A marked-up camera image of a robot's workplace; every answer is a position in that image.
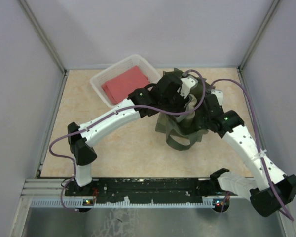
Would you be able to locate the red cloth in basket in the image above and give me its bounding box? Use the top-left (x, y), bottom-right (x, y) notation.
top-left (101, 66), bottom-right (149, 104)

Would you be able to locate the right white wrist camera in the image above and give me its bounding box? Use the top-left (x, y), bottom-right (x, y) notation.
top-left (206, 89), bottom-right (224, 106)

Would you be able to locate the aluminium frame post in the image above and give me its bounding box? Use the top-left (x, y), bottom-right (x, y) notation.
top-left (238, 0), bottom-right (282, 71)
top-left (17, 0), bottom-right (67, 74)

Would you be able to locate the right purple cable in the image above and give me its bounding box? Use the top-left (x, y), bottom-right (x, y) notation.
top-left (207, 78), bottom-right (295, 222)

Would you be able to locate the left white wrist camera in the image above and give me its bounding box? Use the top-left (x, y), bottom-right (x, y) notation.
top-left (180, 76), bottom-right (198, 99)

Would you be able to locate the cream bottle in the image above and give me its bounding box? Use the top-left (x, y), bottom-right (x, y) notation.
top-left (175, 111), bottom-right (195, 127)
top-left (186, 94), bottom-right (197, 111)

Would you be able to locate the olive green canvas bag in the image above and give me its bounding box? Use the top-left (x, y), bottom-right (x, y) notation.
top-left (155, 68), bottom-right (208, 151)

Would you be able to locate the right aluminium frame post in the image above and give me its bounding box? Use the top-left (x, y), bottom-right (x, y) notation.
top-left (238, 0), bottom-right (282, 71)

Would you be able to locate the purple cable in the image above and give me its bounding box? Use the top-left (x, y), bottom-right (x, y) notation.
top-left (207, 78), bottom-right (295, 222)
top-left (49, 69), bottom-right (205, 213)

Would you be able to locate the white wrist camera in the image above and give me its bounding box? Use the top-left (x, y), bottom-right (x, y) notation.
top-left (206, 89), bottom-right (224, 106)
top-left (180, 76), bottom-right (198, 99)

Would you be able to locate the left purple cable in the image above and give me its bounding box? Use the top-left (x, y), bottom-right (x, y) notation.
top-left (49, 69), bottom-right (205, 213)

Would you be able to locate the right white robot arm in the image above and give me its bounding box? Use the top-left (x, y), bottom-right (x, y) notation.
top-left (200, 93), bottom-right (296, 217)

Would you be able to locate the white slotted cable duct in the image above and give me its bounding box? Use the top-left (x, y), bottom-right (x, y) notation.
top-left (31, 197), bottom-right (229, 209)

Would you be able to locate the left aluminium frame post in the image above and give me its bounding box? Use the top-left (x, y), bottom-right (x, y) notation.
top-left (17, 0), bottom-right (67, 74)

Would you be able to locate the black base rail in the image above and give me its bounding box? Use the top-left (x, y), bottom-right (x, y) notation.
top-left (65, 178), bottom-right (226, 204)

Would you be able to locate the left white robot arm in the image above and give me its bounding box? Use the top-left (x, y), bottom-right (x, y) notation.
top-left (68, 74), bottom-right (198, 196)

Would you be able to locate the white plastic basket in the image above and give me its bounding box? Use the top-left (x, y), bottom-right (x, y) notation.
top-left (90, 54), bottom-right (160, 108)

